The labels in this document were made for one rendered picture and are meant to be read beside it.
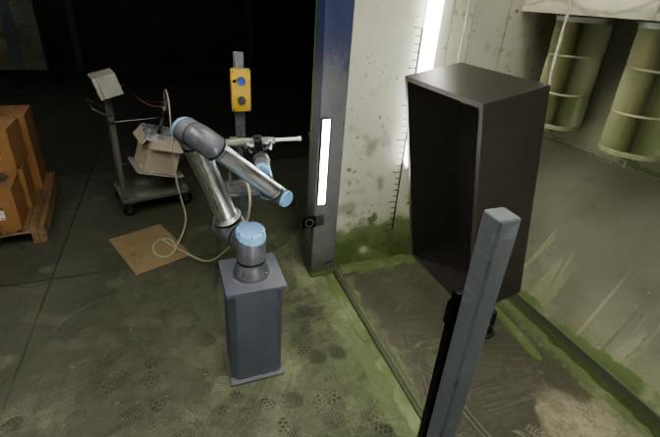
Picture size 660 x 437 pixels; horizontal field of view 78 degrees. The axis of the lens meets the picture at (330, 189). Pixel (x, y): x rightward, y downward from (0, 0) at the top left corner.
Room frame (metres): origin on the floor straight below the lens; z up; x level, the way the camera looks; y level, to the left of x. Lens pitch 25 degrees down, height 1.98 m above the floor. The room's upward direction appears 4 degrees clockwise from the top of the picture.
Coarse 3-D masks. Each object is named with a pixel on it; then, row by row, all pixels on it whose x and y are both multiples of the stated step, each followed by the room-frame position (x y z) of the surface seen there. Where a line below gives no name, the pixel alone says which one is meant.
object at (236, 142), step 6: (228, 138) 2.40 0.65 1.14; (234, 138) 2.40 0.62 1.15; (240, 138) 2.42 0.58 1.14; (246, 138) 2.43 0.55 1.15; (252, 138) 2.44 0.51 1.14; (264, 138) 2.46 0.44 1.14; (276, 138) 2.50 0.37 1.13; (282, 138) 2.51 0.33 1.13; (288, 138) 2.53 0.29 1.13; (294, 138) 2.54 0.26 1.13; (300, 138) 2.55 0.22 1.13; (228, 144) 2.37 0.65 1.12; (234, 144) 2.38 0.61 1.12; (240, 144) 2.40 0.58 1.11; (246, 144) 2.41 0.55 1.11; (246, 150) 2.42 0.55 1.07; (246, 156) 2.42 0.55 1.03
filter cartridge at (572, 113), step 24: (576, 24) 2.77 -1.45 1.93; (600, 24) 2.72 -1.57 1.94; (552, 48) 2.89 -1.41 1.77; (576, 48) 2.76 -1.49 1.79; (600, 48) 2.74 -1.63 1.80; (576, 72) 2.75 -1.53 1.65; (552, 96) 2.79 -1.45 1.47; (576, 96) 2.73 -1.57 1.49; (552, 120) 2.78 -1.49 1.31; (576, 120) 2.75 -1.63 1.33
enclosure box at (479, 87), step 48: (432, 96) 2.27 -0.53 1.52; (480, 96) 1.74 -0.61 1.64; (528, 96) 1.74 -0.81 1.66; (432, 144) 2.30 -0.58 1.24; (480, 144) 1.66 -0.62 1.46; (528, 144) 1.77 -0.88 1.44; (432, 192) 2.33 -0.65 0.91; (480, 192) 1.69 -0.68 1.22; (528, 192) 1.81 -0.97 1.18; (432, 240) 2.36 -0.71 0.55
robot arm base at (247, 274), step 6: (240, 264) 1.69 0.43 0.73; (258, 264) 1.69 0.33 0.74; (264, 264) 1.73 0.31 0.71; (234, 270) 1.71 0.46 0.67; (240, 270) 1.68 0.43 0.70; (246, 270) 1.67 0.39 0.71; (252, 270) 1.67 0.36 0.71; (258, 270) 1.69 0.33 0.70; (264, 270) 1.72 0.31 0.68; (234, 276) 1.69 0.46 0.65; (240, 276) 1.67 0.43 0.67; (246, 276) 1.66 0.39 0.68; (252, 276) 1.66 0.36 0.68; (258, 276) 1.68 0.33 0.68; (264, 276) 1.70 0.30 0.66; (246, 282) 1.65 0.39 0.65; (252, 282) 1.66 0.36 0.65; (258, 282) 1.67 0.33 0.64
